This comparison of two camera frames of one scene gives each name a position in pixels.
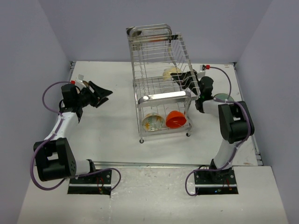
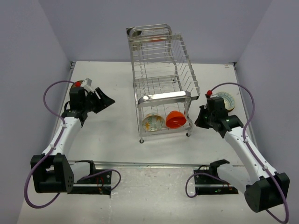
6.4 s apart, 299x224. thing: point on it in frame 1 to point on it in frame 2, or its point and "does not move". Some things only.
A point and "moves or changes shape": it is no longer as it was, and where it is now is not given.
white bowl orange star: x=153 y=122 does not move
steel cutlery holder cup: x=134 y=35 does not move
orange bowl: x=174 y=119 does not move
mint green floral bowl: x=223 y=97 moves or changes shape
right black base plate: x=215 y=182 does not move
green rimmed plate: x=166 y=74 to x=228 y=100
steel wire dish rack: x=164 y=80 does not move
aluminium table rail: x=104 y=163 does not move
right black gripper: x=184 y=78 to x=199 y=122
